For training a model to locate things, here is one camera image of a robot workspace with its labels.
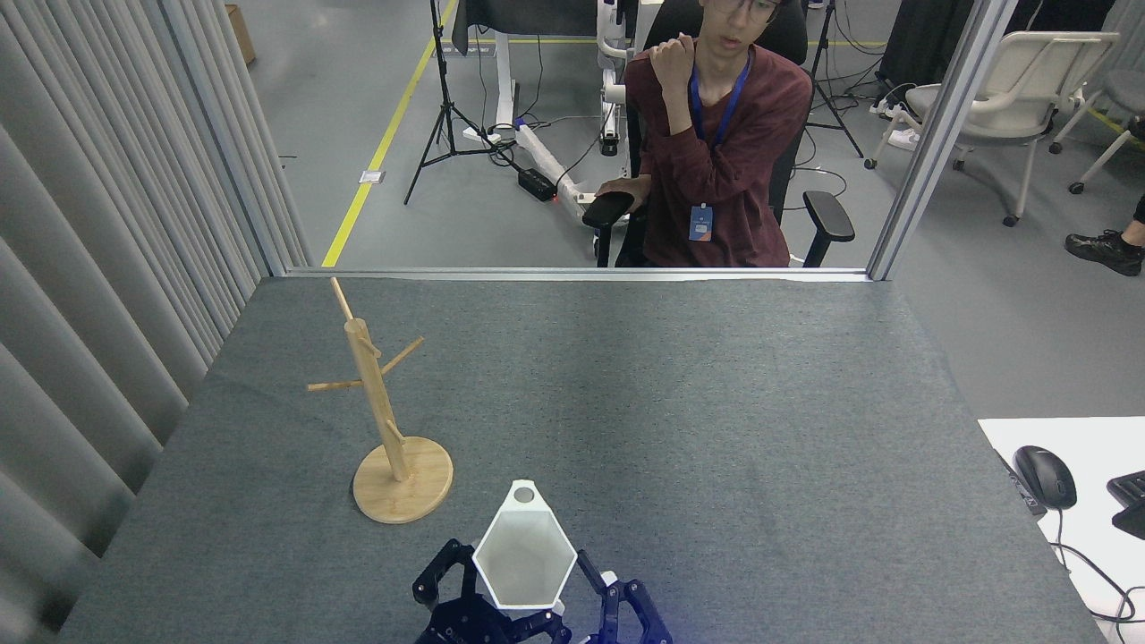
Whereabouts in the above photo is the blue lanyard with badge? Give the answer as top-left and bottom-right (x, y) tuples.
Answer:
(687, 54), (752, 243)

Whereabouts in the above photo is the white desk frame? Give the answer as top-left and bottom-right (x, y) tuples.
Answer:
(462, 31), (602, 208)

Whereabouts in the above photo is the white wheeled stand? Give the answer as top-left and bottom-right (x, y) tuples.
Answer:
(590, 0), (647, 158)

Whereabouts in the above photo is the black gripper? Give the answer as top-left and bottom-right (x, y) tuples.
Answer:
(411, 538), (674, 644)

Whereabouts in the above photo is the grey pleated curtain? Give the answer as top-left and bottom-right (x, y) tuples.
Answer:
(0, 0), (314, 644)

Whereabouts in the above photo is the black hanging cloth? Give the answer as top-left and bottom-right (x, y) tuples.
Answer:
(881, 0), (980, 88)

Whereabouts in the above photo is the white side table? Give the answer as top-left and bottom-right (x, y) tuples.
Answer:
(977, 416), (1145, 644)

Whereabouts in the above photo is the black mouse cable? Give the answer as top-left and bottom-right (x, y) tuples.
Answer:
(1054, 508), (1145, 624)

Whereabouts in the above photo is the person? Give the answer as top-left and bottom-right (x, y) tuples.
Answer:
(597, 0), (815, 268)

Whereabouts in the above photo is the white office chair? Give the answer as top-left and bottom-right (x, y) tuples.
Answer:
(881, 31), (1121, 227)

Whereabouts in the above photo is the white hexagonal cup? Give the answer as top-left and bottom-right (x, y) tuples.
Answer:
(471, 479), (578, 612)

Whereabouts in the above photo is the cardboard box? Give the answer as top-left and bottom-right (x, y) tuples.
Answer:
(223, 4), (259, 66)

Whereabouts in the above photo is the white power strip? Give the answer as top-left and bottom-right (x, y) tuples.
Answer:
(872, 101), (922, 150)

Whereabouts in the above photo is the grey office chair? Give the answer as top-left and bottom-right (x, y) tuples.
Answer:
(1049, 0), (1145, 195)

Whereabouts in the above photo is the black computer mouse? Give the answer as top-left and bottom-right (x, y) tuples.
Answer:
(1014, 445), (1079, 512)

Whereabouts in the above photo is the wooden cup rack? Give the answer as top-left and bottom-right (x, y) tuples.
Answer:
(307, 276), (454, 525)

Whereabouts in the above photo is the black keyboard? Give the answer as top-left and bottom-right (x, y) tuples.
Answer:
(1107, 470), (1145, 541)

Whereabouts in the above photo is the person's left hand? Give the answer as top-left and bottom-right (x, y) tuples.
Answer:
(649, 34), (696, 89)

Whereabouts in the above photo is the black slim device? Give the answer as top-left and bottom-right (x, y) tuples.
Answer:
(996, 450), (1048, 519)

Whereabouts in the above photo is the person's black shoe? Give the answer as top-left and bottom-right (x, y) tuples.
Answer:
(1064, 192), (1145, 277)

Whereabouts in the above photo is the black office chair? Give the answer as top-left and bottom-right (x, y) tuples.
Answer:
(582, 0), (857, 268)

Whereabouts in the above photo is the black desk top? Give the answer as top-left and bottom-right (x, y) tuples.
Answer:
(452, 0), (600, 56)

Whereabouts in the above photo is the black tripod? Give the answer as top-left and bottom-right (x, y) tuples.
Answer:
(403, 0), (524, 206)
(803, 0), (866, 159)

